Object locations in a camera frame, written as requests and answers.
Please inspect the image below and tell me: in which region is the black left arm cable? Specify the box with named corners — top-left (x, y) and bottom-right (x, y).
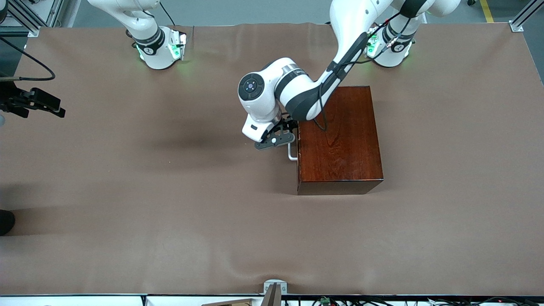
top-left (312, 11), bottom-right (419, 132)

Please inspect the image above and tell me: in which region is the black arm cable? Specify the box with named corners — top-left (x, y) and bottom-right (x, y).
top-left (312, 11), bottom-right (419, 132)
top-left (0, 37), bottom-right (56, 82)

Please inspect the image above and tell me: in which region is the black right base cable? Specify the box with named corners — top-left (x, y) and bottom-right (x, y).
top-left (159, 0), bottom-right (176, 27)

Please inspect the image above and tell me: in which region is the brown table mat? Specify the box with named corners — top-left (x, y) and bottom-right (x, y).
top-left (0, 22), bottom-right (544, 296)

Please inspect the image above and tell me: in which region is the black shoe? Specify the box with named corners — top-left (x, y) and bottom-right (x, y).
top-left (0, 210), bottom-right (16, 236)

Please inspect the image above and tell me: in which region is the yellow floor tape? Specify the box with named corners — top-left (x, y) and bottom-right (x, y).
top-left (479, 0), bottom-right (496, 24)

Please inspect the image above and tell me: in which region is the aluminium profile post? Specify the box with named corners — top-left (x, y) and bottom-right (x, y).
top-left (509, 0), bottom-right (544, 33)

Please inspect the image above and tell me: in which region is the light wooden board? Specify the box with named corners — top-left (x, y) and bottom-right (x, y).
top-left (201, 298), bottom-right (255, 306)

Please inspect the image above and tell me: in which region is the dark red wooden cabinet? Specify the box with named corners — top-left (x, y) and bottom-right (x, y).
top-left (296, 85), bottom-right (384, 196)

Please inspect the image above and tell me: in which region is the light wood drawer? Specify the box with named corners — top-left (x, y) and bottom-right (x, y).
top-left (287, 121), bottom-right (301, 187)

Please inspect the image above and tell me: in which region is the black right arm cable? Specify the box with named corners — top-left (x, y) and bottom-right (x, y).
top-left (0, 37), bottom-right (56, 82)

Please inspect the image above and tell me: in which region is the aluminium frame structure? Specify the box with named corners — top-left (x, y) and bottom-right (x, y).
top-left (0, 0), bottom-right (64, 38)

